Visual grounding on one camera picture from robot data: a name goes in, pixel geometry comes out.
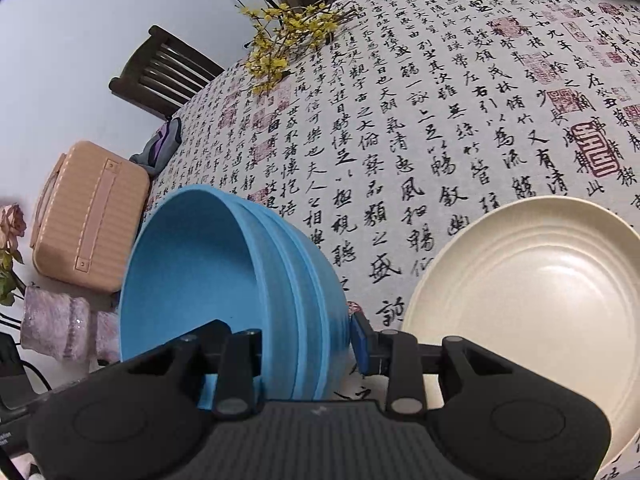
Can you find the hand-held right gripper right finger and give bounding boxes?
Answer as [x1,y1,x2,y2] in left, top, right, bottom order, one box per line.
[348,311,512,419]

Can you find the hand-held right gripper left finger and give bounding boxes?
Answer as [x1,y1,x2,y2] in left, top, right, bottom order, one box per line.
[125,319,263,421]

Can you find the blue bowl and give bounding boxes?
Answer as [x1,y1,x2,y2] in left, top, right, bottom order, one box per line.
[270,210,349,401]
[119,185,301,411]
[250,200,331,401]

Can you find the cream round plate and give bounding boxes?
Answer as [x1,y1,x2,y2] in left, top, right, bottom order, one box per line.
[401,196,640,471]

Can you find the lilac glitter vase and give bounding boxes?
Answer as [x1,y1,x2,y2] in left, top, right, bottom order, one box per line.
[22,285,121,363]

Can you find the pink ribbed suitcase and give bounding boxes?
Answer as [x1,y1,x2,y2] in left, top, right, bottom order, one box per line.
[31,141,151,293]

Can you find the dried pink roses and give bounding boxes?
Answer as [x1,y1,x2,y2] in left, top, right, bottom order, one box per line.
[0,203,27,306]

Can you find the grey purple cloth pouch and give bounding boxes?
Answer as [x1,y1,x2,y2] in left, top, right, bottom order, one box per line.
[131,117,183,176]

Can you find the dark wooden chair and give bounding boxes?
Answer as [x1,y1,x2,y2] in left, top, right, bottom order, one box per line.
[109,25,226,121]

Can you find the yellow flower branches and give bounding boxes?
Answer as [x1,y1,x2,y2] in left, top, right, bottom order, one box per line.
[242,0,361,96]

